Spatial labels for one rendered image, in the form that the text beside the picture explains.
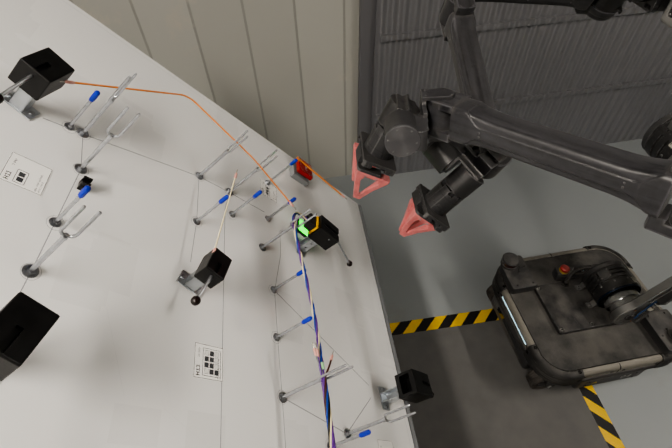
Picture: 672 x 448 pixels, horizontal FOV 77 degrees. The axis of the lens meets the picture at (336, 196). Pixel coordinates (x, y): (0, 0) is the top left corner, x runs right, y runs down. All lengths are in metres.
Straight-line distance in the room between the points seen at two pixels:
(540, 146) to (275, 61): 1.64
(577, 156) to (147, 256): 0.62
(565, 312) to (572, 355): 0.17
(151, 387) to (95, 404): 0.07
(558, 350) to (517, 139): 1.36
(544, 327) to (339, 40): 1.53
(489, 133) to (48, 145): 0.65
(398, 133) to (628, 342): 1.59
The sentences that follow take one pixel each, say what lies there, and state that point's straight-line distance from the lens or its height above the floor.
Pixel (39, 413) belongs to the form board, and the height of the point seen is 1.42.
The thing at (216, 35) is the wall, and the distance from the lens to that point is 2.08.
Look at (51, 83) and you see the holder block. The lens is 0.68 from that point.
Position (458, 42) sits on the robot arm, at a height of 1.42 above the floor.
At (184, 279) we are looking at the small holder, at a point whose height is 1.31.
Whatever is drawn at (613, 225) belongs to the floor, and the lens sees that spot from 2.81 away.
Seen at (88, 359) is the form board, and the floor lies 1.40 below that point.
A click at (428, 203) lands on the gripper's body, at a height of 1.23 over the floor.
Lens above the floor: 1.88
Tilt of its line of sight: 47 degrees down
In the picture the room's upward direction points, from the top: 2 degrees counter-clockwise
